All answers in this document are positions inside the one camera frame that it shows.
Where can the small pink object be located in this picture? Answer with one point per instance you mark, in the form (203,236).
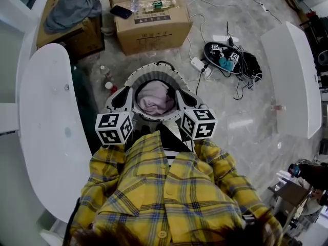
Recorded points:
(278,107)

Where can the person's left forearm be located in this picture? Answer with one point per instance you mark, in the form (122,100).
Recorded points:
(105,163)

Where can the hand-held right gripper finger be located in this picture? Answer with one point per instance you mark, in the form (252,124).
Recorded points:
(194,99)
(180,101)

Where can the large cardboard box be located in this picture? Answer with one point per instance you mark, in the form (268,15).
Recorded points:
(153,32)

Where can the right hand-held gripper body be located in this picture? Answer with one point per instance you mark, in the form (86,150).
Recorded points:
(200,124)

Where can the black bag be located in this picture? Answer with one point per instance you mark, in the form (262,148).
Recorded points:
(252,65)

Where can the dark small table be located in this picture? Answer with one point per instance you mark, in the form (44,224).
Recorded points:
(292,193)

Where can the spare hand-held gripper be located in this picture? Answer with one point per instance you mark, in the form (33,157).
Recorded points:
(234,56)
(215,48)

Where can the person's right forearm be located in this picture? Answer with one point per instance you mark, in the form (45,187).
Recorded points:
(217,163)

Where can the teal object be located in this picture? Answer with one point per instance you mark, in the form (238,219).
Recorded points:
(225,63)

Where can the person's yellow plaid shirt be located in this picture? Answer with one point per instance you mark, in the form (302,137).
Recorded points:
(166,201)

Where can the dark cardboard box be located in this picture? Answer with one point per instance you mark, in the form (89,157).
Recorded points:
(84,40)

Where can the black oval tray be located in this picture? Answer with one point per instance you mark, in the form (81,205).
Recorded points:
(208,55)

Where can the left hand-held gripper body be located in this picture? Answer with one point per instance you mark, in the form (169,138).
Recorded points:
(110,127)

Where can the grey cloth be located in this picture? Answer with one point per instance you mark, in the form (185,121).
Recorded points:
(71,11)

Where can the black phone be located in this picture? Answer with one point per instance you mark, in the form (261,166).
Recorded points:
(121,11)

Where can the black power adapter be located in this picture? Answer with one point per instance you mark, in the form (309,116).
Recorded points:
(230,40)

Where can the white bathtub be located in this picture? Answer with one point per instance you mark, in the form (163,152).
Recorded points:
(46,127)

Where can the person's black trousers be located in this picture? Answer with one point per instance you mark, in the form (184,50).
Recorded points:
(166,137)

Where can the woven laundry basket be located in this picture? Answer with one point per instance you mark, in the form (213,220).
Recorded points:
(153,74)

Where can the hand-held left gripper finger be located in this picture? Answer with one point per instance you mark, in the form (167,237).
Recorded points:
(130,101)
(112,100)

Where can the small white power strip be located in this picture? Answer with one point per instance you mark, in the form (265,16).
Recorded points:
(262,6)

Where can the red bottle white cap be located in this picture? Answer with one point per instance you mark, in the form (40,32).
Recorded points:
(110,86)

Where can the clear bottle green label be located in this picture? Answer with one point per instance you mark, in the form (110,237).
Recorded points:
(157,4)

